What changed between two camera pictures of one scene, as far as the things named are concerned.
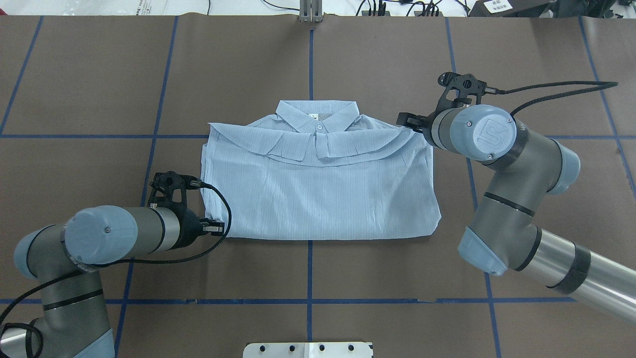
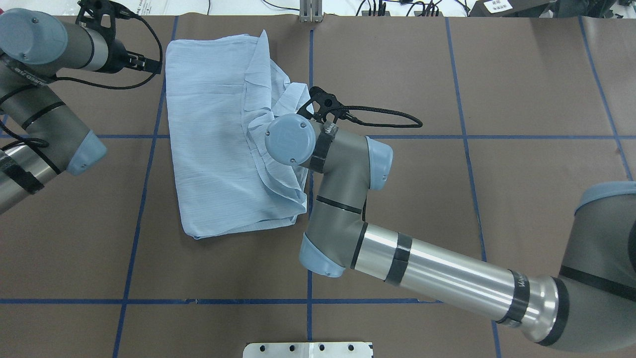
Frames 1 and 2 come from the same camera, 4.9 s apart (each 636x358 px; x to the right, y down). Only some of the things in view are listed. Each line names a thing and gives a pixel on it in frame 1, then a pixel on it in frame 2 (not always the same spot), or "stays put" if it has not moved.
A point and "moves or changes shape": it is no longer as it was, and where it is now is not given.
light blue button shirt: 318,170 moves or changes shape
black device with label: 510,8 stays put
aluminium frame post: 311,11 stays put
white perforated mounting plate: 307,350 stays put
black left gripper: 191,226 to 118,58
